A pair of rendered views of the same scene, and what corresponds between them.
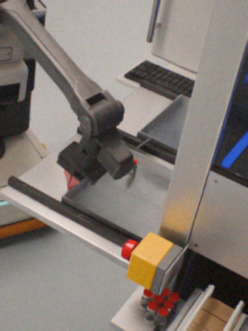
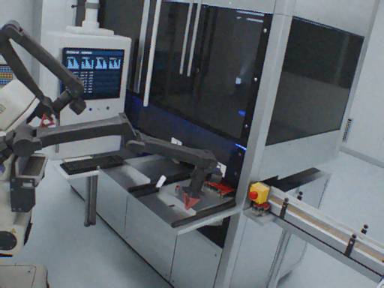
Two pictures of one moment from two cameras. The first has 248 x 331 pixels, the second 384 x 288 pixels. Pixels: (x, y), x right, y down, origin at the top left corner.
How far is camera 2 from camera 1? 1.56 m
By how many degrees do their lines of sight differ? 63
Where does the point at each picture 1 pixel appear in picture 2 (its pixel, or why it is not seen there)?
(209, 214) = (263, 163)
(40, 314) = not seen: outside the picture
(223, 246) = (266, 172)
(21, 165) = (15, 277)
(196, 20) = not seen: hidden behind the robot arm
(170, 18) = not seen: hidden behind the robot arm
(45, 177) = (170, 216)
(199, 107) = (264, 126)
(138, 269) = (264, 196)
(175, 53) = (67, 152)
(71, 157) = (193, 190)
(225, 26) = (271, 94)
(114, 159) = (219, 174)
